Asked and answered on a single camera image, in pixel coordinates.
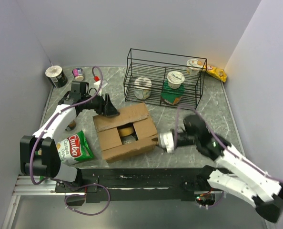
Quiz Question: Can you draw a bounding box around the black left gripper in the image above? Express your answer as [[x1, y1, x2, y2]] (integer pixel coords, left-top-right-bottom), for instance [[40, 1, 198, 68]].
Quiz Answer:
[[81, 91, 119, 116]]

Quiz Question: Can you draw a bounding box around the brown cardboard box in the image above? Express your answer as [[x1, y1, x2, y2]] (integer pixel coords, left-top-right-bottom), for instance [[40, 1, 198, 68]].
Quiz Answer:
[[93, 103, 158, 163]]

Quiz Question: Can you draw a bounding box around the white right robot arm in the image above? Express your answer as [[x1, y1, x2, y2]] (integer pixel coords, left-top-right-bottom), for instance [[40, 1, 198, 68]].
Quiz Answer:
[[172, 114, 283, 223]]

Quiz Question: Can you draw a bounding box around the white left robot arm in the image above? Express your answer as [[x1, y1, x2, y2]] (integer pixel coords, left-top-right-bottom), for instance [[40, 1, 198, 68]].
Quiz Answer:
[[20, 81, 119, 192]]

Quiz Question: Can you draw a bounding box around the round tan item in box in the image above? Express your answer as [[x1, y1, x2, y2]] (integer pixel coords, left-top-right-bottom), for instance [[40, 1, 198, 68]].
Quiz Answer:
[[118, 126, 134, 137]]

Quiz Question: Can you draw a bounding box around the white lidded jar in basket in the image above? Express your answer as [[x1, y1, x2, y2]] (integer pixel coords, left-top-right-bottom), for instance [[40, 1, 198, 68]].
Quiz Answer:
[[133, 77, 152, 100]]

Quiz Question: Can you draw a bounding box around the small brown jar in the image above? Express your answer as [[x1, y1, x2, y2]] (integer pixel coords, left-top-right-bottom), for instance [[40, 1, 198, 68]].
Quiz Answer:
[[65, 120, 76, 131]]

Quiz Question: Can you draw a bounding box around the pink yogurt cup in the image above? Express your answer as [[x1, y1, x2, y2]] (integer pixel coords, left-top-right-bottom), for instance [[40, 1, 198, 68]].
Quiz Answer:
[[72, 68, 84, 82]]

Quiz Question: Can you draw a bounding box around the green Chuba chips bag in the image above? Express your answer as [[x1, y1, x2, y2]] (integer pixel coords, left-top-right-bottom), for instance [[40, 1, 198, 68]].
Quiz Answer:
[[56, 130, 94, 166]]

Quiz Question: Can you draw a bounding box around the green canister in basket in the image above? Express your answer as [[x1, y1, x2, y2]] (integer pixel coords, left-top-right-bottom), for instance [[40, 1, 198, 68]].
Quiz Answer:
[[161, 81, 185, 105]]

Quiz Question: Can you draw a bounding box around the black can white lid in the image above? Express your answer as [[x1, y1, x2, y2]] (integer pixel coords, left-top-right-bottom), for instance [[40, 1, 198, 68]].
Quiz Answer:
[[45, 65, 68, 88]]

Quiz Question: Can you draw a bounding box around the yellow snack bag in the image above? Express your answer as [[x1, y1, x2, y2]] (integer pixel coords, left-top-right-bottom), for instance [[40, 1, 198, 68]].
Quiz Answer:
[[204, 64, 227, 83]]

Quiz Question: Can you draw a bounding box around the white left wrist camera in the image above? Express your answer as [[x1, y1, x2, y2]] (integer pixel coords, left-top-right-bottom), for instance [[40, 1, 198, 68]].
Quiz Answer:
[[93, 80, 108, 90]]

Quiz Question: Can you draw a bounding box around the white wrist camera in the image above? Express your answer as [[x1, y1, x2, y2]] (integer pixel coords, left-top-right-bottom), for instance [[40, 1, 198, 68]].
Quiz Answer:
[[93, 80, 108, 90], [158, 131, 175, 153]]

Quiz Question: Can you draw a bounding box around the black wire basket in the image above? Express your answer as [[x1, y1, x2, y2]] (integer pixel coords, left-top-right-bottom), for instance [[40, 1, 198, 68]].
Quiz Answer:
[[123, 48, 207, 108]]

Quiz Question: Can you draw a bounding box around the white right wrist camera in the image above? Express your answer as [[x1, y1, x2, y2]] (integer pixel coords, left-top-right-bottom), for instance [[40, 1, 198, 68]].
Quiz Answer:
[[158, 131, 175, 153]]

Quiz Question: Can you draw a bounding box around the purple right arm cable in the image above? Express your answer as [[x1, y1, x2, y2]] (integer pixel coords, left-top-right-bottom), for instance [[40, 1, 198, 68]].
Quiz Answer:
[[174, 104, 283, 212]]

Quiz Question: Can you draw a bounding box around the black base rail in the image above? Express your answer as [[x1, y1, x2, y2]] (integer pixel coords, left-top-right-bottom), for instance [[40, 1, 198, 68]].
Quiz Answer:
[[55, 168, 211, 203]]

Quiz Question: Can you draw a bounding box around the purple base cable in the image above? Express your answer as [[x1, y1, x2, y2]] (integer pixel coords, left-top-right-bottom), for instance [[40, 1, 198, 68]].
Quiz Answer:
[[64, 183, 111, 215]]

